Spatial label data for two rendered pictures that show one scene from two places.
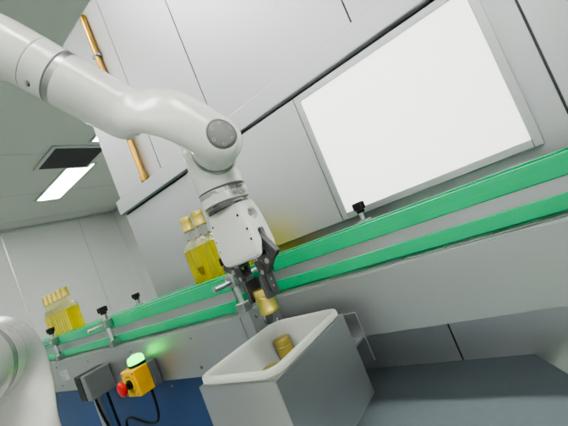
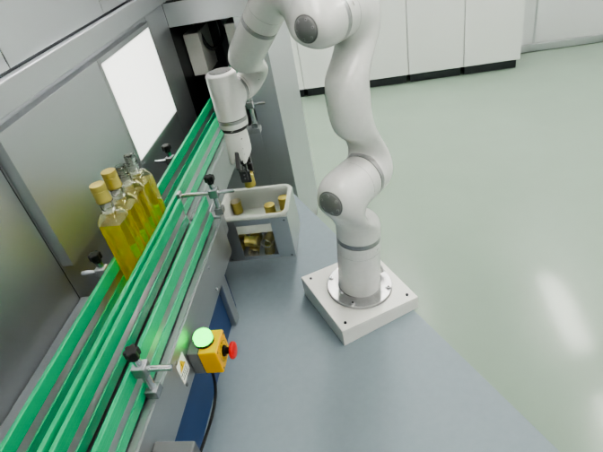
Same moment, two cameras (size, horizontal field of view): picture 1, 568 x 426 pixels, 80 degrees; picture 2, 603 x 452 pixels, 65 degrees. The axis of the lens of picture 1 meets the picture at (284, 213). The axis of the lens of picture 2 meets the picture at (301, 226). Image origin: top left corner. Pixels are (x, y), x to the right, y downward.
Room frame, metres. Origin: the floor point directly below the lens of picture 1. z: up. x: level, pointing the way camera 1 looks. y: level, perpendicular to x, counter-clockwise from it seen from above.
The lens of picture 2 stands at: (1.00, 1.33, 1.79)
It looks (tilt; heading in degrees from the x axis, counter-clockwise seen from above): 35 degrees down; 246
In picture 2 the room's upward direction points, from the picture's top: 12 degrees counter-clockwise
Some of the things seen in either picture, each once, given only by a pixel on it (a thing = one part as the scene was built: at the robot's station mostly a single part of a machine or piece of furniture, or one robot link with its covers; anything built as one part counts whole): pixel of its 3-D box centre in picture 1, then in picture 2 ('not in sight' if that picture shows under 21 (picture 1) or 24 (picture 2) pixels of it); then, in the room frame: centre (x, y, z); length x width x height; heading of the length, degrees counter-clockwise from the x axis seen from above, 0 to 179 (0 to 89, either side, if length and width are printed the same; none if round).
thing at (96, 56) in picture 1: (112, 96); not in sight; (1.29, 0.45, 1.93); 0.03 x 0.03 x 0.72; 55
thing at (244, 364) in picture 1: (281, 363); (257, 212); (0.60, 0.10, 0.97); 0.22 x 0.17 x 0.09; 145
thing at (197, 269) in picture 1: (205, 272); (126, 246); (1.00, 0.28, 1.16); 0.06 x 0.06 x 0.21; 54
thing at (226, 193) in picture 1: (226, 198); (233, 121); (0.60, 0.09, 1.27); 0.09 x 0.08 x 0.03; 53
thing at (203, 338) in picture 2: (135, 359); (202, 336); (0.94, 0.53, 1.01); 0.04 x 0.04 x 0.03
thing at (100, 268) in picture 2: not in sight; (97, 275); (1.09, 0.28, 1.11); 0.07 x 0.04 x 0.13; 145
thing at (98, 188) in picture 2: (187, 224); (100, 192); (1.00, 0.28, 1.31); 0.04 x 0.04 x 0.04
